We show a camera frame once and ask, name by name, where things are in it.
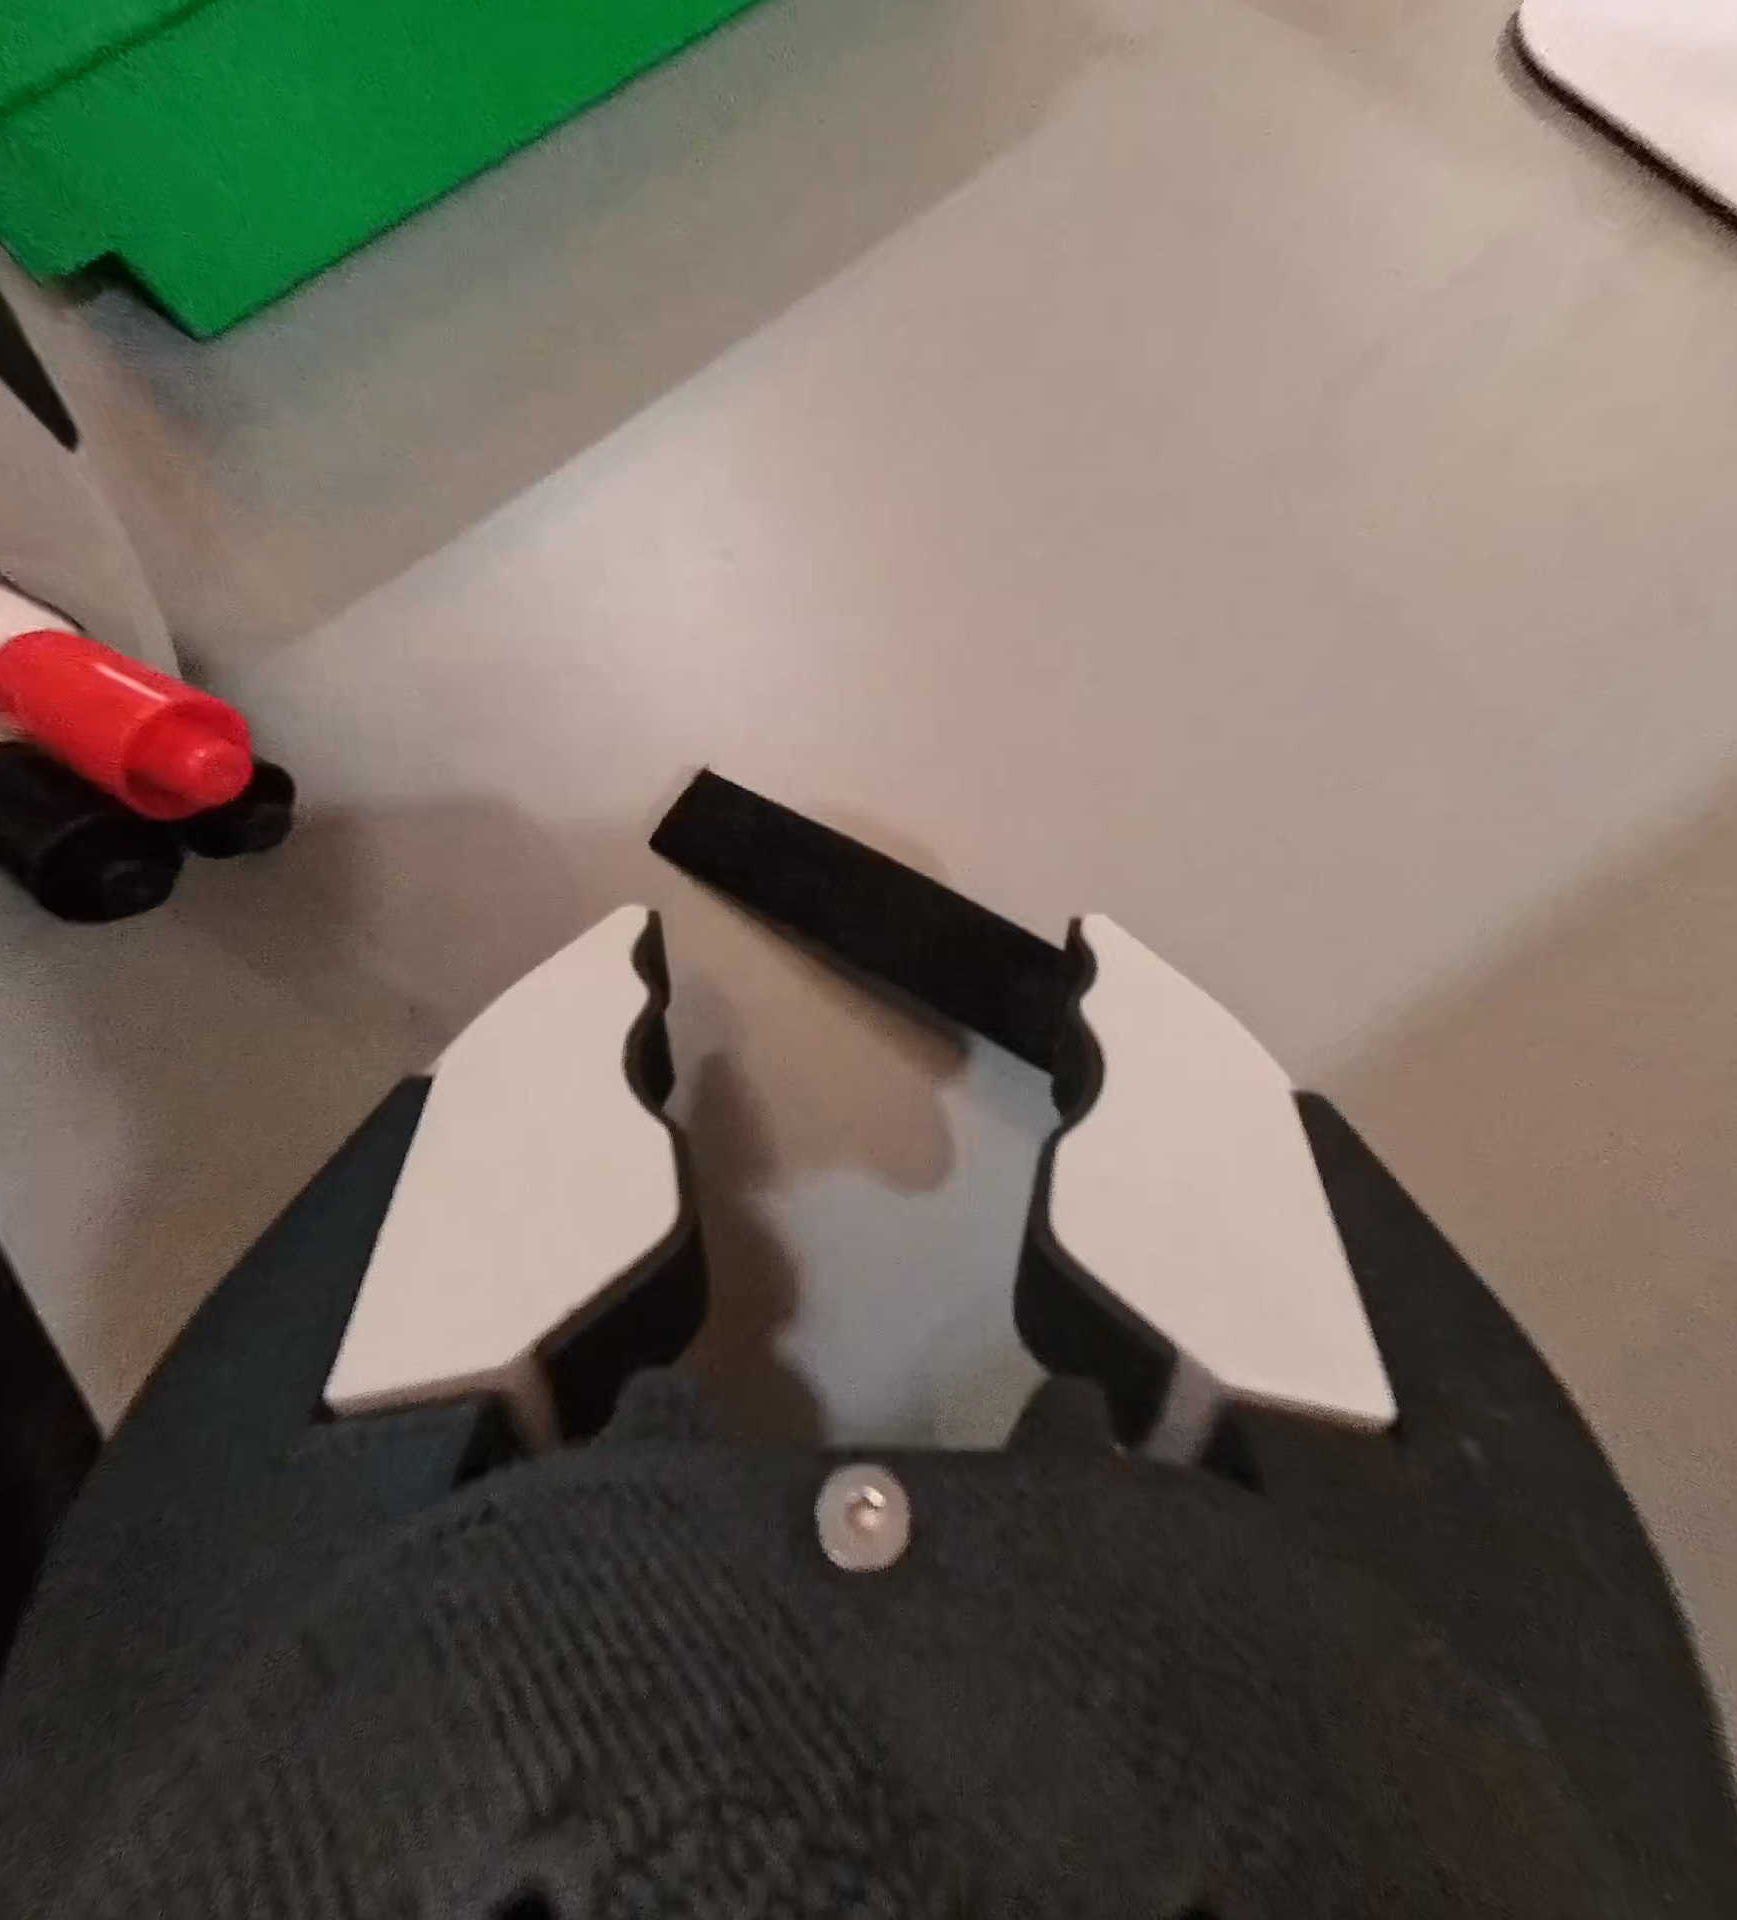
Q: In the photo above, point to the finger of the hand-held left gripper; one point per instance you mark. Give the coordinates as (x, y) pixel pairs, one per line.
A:
(42, 502)

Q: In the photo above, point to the white board with black edge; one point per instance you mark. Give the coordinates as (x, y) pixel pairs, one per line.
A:
(1708, 105)

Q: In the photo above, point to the red dry erase marker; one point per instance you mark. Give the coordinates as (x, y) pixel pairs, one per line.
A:
(103, 721)

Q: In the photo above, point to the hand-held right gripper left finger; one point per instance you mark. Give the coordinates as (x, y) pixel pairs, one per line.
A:
(509, 1201)

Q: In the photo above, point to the green plastic bin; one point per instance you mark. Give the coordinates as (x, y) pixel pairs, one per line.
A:
(283, 135)

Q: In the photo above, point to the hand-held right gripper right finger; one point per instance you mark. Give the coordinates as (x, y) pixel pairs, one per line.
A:
(1200, 1201)

